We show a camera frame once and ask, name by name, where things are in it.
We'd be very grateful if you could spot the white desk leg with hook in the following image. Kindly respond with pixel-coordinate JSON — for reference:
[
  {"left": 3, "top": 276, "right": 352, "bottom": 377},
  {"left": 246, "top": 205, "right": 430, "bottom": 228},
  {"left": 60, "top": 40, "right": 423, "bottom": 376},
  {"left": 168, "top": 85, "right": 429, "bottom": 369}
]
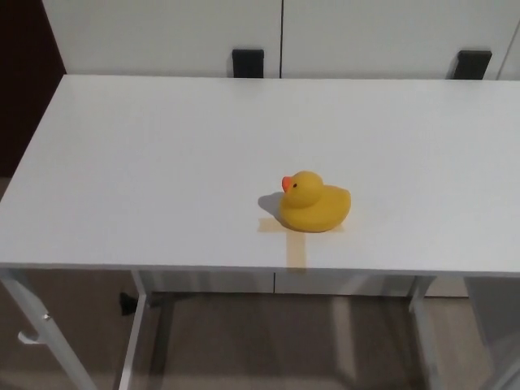
[{"left": 0, "top": 267, "right": 98, "bottom": 390}]

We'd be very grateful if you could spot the white leg hook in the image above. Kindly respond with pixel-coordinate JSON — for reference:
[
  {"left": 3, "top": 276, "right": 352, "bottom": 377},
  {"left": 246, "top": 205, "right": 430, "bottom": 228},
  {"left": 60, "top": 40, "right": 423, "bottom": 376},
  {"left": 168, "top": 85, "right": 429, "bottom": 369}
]
[{"left": 17, "top": 329, "right": 42, "bottom": 346}]

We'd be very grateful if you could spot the dark maroon door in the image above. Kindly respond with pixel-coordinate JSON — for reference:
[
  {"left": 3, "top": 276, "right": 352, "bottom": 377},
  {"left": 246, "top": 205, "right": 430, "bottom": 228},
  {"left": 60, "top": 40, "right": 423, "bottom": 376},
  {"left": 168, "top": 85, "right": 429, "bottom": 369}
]
[{"left": 0, "top": 0, "right": 67, "bottom": 178}]

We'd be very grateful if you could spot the black floor foot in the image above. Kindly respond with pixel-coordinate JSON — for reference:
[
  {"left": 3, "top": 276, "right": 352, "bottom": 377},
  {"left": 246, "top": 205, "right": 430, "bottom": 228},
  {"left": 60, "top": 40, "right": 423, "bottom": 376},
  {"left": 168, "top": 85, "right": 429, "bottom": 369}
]
[{"left": 117, "top": 291, "right": 137, "bottom": 316}]

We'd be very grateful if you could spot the white partition panel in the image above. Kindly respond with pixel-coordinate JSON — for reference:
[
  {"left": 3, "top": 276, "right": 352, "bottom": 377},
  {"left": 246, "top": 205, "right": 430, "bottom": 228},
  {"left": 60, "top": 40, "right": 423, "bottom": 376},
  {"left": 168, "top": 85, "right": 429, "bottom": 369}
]
[
  {"left": 279, "top": 0, "right": 514, "bottom": 81},
  {"left": 40, "top": 0, "right": 284, "bottom": 79},
  {"left": 496, "top": 0, "right": 520, "bottom": 81}
]

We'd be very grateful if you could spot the white slanted desk leg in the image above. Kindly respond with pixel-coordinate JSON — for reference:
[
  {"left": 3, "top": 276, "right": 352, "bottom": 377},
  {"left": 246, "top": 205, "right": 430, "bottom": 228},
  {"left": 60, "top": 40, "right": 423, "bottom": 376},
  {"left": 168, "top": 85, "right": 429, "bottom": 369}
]
[
  {"left": 408, "top": 275, "right": 446, "bottom": 390},
  {"left": 118, "top": 268, "right": 154, "bottom": 390}
]

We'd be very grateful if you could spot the yellow rubber duck toy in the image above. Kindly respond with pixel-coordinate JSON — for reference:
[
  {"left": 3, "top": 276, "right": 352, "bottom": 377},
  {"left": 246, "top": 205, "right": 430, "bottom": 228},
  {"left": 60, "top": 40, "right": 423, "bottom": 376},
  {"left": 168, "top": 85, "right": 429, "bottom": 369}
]
[{"left": 279, "top": 170, "right": 353, "bottom": 234}]

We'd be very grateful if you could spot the short beige tape strip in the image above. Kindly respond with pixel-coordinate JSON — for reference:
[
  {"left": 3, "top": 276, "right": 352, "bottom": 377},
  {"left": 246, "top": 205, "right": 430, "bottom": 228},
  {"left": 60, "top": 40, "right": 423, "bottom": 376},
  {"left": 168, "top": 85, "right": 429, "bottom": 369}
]
[{"left": 257, "top": 216, "right": 347, "bottom": 236}]

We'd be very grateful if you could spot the black partition bracket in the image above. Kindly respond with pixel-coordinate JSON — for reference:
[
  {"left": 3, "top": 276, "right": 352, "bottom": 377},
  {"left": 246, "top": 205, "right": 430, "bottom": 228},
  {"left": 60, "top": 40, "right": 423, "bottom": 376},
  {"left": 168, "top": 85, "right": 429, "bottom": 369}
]
[
  {"left": 450, "top": 50, "right": 494, "bottom": 81},
  {"left": 231, "top": 48, "right": 266, "bottom": 79}
]

